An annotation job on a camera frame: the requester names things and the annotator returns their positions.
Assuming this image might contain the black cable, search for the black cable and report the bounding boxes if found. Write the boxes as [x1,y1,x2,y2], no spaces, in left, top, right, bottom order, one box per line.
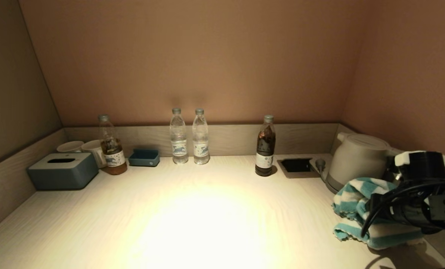
[361,179,445,238]

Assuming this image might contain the white ceramic mug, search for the white ceramic mug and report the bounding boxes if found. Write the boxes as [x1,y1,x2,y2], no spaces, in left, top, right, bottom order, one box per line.
[81,140,107,169]
[56,140,84,153]

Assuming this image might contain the white electric kettle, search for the white electric kettle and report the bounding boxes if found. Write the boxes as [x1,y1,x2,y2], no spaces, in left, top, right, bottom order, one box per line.
[327,132,406,193]

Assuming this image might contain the grey kettle base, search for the grey kettle base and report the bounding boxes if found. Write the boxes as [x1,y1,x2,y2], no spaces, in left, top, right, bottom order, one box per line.
[324,175,342,195]

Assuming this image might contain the recessed black socket panel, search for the recessed black socket panel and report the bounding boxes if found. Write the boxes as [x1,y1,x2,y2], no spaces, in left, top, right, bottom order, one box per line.
[277,158,320,179]

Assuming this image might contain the small blue plastic tray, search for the small blue plastic tray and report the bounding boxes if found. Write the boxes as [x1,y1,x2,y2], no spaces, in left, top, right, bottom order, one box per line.
[128,149,160,167]

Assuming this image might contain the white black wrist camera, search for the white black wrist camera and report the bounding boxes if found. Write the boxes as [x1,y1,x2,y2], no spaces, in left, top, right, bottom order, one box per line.
[386,151,445,183]

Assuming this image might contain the amber tea plastic bottle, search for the amber tea plastic bottle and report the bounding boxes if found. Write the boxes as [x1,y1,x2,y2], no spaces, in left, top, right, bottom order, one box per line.
[98,114,127,175]

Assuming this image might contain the clear water bottle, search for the clear water bottle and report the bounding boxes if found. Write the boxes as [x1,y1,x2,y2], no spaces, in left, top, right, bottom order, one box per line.
[169,108,188,164]
[192,108,210,165]

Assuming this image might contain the grey-blue tissue box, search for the grey-blue tissue box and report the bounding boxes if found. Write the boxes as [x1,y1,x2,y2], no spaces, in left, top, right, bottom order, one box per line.
[27,152,99,191]

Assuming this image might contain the dark liquid plastic bottle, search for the dark liquid plastic bottle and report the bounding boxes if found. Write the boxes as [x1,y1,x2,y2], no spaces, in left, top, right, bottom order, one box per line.
[255,115,276,177]

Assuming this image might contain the teal white striped towel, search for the teal white striped towel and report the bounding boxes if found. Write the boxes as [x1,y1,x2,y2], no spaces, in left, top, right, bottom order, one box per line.
[333,177,424,250]

